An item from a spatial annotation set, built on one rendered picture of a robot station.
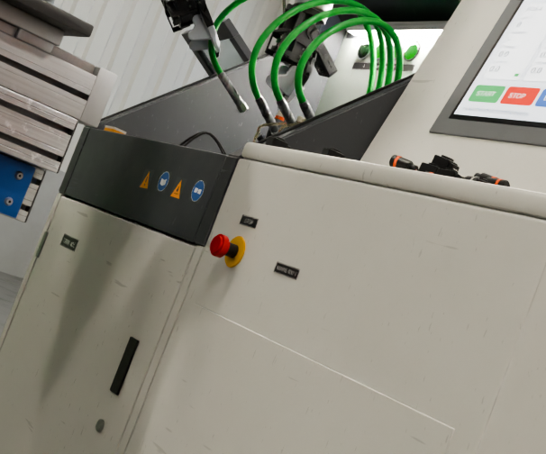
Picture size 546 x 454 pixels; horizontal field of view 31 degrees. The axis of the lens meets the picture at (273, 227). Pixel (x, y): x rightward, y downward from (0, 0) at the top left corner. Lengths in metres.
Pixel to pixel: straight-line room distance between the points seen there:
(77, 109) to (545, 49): 0.75
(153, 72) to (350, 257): 8.04
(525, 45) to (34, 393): 1.14
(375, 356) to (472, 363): 0.16
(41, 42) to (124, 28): 7.61
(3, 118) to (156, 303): 0.42
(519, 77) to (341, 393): 0.64
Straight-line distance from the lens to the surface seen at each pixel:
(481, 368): 1.13
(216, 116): 2.39
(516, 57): 1.70
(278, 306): 1.43
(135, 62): 9.24
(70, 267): 2.09
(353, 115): 1.79
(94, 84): 1.60
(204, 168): 1.75
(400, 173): 1.33
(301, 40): 2.09
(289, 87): 2.10
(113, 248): 1.94
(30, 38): 1.56
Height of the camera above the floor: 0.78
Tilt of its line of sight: 3 degrees up
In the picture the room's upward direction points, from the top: 21 degrees clockwise
